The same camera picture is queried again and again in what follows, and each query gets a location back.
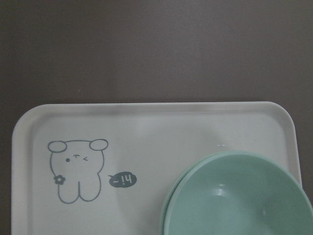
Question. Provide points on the green bowl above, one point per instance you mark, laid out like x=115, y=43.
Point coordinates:
x=239, y=193
x=173, y=188

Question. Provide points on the beige cartoon serving tray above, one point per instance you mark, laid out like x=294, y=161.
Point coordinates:
x=106, y=169

